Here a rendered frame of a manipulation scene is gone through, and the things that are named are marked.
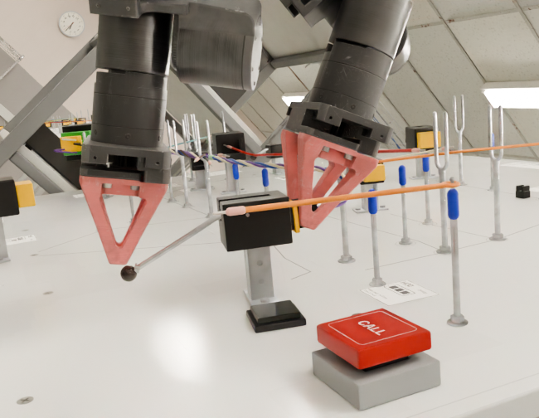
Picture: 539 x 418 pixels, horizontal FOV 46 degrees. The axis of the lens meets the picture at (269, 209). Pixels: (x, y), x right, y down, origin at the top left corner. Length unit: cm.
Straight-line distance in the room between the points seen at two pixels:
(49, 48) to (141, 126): 758
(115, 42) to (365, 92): 20
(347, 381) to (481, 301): 19
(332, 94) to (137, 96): 16
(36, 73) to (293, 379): 771
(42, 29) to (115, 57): 759
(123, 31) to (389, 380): 31
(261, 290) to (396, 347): 20
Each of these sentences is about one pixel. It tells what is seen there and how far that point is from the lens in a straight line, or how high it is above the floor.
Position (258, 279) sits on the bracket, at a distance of 55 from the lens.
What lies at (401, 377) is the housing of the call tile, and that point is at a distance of 38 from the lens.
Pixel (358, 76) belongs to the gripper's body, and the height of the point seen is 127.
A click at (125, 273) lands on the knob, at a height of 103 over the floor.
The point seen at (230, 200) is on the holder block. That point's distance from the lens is 55.
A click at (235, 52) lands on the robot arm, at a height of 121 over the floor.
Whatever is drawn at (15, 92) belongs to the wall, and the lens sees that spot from 802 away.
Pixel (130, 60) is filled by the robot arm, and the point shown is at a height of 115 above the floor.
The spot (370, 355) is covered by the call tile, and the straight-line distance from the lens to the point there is 37.
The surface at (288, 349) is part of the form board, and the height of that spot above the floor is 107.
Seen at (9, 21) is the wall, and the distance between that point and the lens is 807.
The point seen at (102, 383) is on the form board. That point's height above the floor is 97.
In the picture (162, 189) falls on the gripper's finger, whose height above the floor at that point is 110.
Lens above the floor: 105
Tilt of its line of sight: 10 degrees up
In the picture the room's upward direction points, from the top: 41 degrees clockwise
